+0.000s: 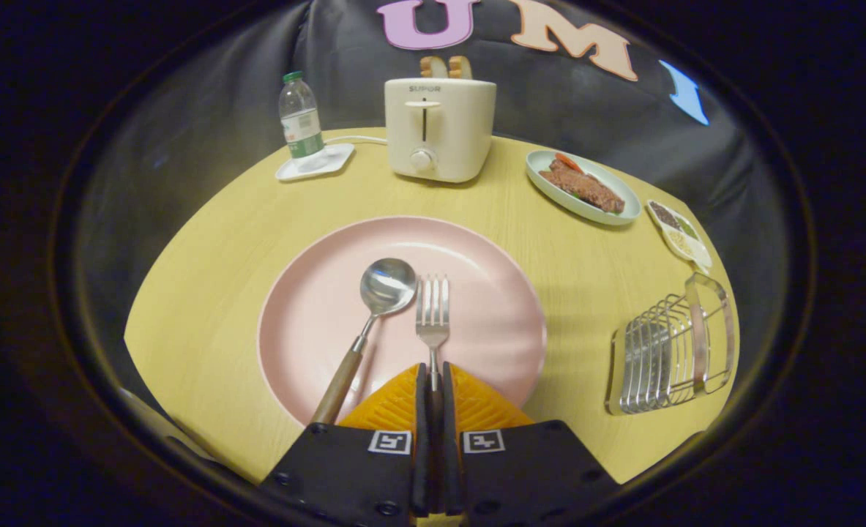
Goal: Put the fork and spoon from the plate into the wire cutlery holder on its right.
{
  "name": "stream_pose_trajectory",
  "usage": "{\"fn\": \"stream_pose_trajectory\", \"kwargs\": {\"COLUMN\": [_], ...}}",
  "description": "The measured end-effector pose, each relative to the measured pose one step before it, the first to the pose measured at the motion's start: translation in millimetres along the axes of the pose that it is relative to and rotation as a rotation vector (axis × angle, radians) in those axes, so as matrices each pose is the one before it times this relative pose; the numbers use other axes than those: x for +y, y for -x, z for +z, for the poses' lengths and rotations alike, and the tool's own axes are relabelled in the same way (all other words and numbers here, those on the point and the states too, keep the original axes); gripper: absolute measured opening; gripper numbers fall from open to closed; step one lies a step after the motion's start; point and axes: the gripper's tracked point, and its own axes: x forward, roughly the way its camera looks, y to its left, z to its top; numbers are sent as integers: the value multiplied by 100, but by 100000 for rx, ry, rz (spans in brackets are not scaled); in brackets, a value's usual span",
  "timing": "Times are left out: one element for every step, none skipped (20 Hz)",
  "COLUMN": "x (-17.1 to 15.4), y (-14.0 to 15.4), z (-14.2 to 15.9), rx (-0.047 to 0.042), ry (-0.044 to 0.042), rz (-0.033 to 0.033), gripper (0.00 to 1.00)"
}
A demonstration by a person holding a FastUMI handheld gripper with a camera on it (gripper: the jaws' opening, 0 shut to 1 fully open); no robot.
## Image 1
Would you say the white divided seasoning dish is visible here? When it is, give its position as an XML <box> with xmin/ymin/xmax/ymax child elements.
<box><xmin>646</xmin><ymin>199</ymin><xmax>713</xmax><ymax>273</ymax></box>

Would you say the clear plastic water bottle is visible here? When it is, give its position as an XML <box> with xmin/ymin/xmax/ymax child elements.
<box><xmin>279</xmin><ymin>71</ymin><xmax>326</xmax><ymax>160</ymax></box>

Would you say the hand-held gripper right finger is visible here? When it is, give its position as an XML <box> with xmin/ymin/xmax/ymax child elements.
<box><xmin>441</xmin><ymin>361</ymin><xmax>620</xmax><ymax>527</ymax></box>

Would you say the brown steak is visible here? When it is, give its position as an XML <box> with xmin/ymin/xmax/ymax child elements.
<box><xmin>539</xmin><ymin>160</ymin><xmax>626</xmax><ymax>214</ymax></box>

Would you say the pale green plate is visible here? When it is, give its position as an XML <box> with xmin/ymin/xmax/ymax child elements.
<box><xmin>526</xmin><ymin>149</ymin><xmax>642</xmax><ymax>225</ymax></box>

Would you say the metal wire rack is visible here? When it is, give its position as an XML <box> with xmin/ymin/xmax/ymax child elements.
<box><xmin>605</xmin><ymin>272</ymin><xmax>736</xmax><ymax>416</ymax></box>

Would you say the pink plate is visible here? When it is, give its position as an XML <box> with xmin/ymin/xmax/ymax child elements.
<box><xmin>257</xmin><ymin>216</ymin><xmax>548</xmax><ymax>429</ymax></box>

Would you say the white square coaster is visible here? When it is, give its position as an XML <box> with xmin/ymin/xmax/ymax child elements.
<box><xmin>275</xmin><ymin>143</ymin><xmax>356</xmax><ymax>182</ymax></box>

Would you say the wooden handled metal fork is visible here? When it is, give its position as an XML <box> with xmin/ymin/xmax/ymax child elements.
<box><xmin>415</xmin><ymin>274</ymin><xmax>450</xmax><ymax>392</ymax></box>

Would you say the wooden handled metal spoon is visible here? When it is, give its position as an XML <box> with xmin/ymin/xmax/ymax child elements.
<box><xmin>310</xmin><ymin>258</ymin><xmax>418</xmax><ymax>425</ymax></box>

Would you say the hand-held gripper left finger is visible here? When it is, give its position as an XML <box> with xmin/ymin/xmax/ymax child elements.
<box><xmin>261</xmin><ymin>362</ymin><xmax>433</xmax><ymax>527</ymax></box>

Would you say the person's beige clothing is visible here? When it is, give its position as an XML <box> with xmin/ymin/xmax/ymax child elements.
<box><xmin>118</xmin><ymin>388</ymin><xmax>214</xmax><ymax>462</ymax></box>

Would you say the cream white toaster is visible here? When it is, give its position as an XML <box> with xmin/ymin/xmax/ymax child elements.
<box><xmin>384</xmin><ymin>77</ymin><xmax>497</xmax><ymax>184</ymax></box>

